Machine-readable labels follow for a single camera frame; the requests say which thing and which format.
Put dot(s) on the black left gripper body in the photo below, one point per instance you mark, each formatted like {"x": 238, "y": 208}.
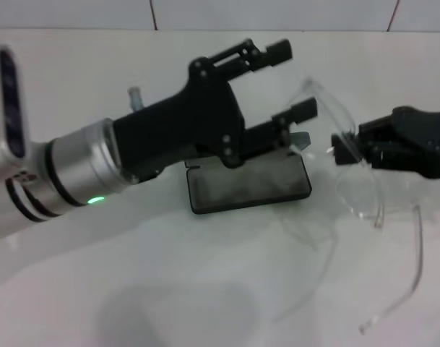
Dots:
{"x": 190, "y": 123}

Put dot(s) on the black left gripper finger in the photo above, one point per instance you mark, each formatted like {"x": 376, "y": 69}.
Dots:
{"x": 302, "y": 110}
{"x": 274, "y": 54}

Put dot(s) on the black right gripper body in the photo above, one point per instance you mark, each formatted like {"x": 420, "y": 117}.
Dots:
{"x": 422, "y": 144}

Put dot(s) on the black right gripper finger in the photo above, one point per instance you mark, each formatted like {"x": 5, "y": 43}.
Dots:
{"x": 349, "y": 153}
{"x": 376, "y": 130}

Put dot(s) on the clear white glasses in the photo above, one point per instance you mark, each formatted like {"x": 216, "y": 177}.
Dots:
{"x": 357, "y": 197}

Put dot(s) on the black glasses case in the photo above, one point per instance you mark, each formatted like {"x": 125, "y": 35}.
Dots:
{"x": 248, "y": 188}

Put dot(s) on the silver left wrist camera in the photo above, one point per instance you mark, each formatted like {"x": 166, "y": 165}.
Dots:
{"x": 8, "y": 108}

